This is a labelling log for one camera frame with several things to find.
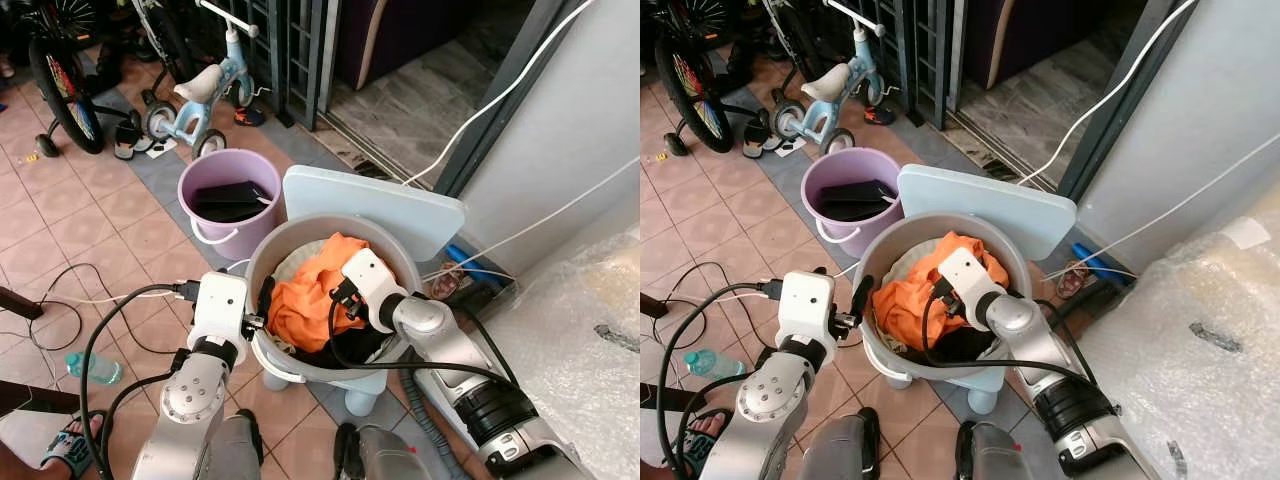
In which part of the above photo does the thin black floor cable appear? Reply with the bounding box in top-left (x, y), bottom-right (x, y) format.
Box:
top-left (0, 263), bottom-right (193, 354)
top-left (640, 261), bottom-right (781, 351)

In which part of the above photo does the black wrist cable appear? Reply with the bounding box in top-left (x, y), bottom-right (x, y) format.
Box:
top-left (920, 283), bottom-right (1101, 386)
top-left (328, 285), bottom-right (521, 393)
top-left (657, 279), bottom-right (793, 480)
top-left (78, 281), bottom-right (203, 480)

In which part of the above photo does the light blue kids balance bike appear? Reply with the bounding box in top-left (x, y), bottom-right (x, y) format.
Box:
top-left (138, 0), bottom-right (267, 160)
top-left (763, 0), bottom-right (887, 154)

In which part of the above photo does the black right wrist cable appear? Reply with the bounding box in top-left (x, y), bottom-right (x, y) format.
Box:
top-left (328, 285), bottom-right (521, 393)
top-left (920, 283), bottom-right (1101, 386)

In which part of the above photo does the black item in bucket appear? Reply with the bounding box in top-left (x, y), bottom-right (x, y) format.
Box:
top-left (191, 179), bottom-right (274, 224)
top-left (814, 179), bottom-right (899, 224)

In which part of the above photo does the thin white cable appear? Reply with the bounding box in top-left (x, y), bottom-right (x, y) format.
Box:
top-left (425, 155), bottom-right (641, 279)
top-left (1038, 155), bottom-right (1280, 283)

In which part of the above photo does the orange cloth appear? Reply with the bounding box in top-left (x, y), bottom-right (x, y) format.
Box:
top-left (871, 231), bottom-right (1012, 354)
top-left (267, 232), bottom-right (373, 354)

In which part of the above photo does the black kids bicycle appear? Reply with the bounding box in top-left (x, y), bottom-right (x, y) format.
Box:
top-left (642, 0), bottom-right (739, 158)
top-left (0, 0), bottom-right (109, 159)

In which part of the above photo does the grey round washing machine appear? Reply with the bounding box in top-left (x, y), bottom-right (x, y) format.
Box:
top-left (243, 212), bottom-right (427, 417)
top-left (852, 211), bottom-right (1032, 417)

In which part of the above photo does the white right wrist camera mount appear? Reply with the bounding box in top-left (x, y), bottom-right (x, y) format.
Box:
top-left (935, 246), bottom-right (1007, 328)
top-left (340, 247), bottom-right (410, 333)

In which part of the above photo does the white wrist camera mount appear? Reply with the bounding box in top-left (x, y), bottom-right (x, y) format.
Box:
top-left (777, 269), bottom-right (840, 347)
top-left (187, 271), bottom-right (252, 347)
top-left (935, 246), bottom-right (1007, 328)
top-left (340, 247), bottom-right (410, 333)

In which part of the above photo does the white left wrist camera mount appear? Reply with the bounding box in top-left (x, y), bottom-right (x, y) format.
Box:
top-left (777, 269), bottom-right (840, 347)
top-left (187, 271), bottom-right (252, 347)

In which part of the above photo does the grey corrugated drain hose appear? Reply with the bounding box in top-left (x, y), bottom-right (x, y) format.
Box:
top-left (398, 368), bottom-right (473, 480)

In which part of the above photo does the black cloth in washer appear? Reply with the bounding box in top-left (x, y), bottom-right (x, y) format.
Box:
top-left (268, 318), bottom-right (399, 369)
top-left (880, 318), bottom-right (1001, 367)

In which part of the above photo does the person's foot in sandal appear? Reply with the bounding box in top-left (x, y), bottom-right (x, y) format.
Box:
top-left (672, 406), bottom-right (739, 480)
top-left (38, 408), bottom-right (109, 480)

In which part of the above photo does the white cloth in washer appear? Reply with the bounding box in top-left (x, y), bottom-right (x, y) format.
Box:
top-left (880, 238), bottom-right (941, 286)
top-left (272, 240), bottom-right (333, 293)

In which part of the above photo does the grey right robot leg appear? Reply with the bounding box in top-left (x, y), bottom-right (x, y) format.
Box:
top-left (333, 421), bottom-right (433, 480)
top-left (953, 419), bottom-right (1038, 480)

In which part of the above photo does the blue plastic object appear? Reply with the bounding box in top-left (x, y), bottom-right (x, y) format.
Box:
top-left (444, 242), bottom-right (503, 288)
top-left (1069, 242), bottom-right (1118, 280)

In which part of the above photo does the bubble wrap covered bundle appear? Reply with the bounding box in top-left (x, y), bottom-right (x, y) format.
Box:
top-left (1078, 212), bottom-right (1280, 480)
top-left (478, 228), bottom-right (641, 480)

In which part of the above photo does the clear plastic water bottle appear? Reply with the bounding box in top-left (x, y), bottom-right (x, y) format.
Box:
top-left (64, 349), bottom-right (124, 387)
top-left (682, 347), bottom-right (744, 382)

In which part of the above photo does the thick white cable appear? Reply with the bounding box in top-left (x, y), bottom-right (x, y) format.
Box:
top-left (1017, 0), bottom-right (1201, 188)
top-left (403, 0), bottom-right (598, 188)

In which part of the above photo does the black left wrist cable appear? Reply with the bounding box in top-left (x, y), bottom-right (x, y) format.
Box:
top-left (78, 281), bottom-right (203, 480)
top-left (657, 279), bottom-right (793, 480)

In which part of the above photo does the black sandal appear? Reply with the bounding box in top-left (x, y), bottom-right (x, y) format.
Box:
top-left (741, 112), bottom-right (777, 160)
top-left (112, 118), bottom-right (153, 162)

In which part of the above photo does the dark metal gate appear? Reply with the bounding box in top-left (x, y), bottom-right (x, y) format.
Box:
top-left (878, 0), bottom-right (968, 133)
top-left (238, 0), bottom-right (343, 133)

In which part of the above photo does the brown slipper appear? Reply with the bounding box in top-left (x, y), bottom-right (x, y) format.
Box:
top-left (1056, 261), bottom-right (1097, 300)
top-left (428, 261), bottom-right (467, 302)

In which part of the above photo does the purple plastic bucket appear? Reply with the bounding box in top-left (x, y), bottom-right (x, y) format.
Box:
top-left (800, 147), bottom-right (905, 260)
top-left (177, 148), bottom-right (285, 262)

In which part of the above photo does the pale blue washer lid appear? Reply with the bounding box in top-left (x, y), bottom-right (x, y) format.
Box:
top-left (282, 164), bottom-right (467, 264)
top-left (896, 162), bottom-right (1079, 264)

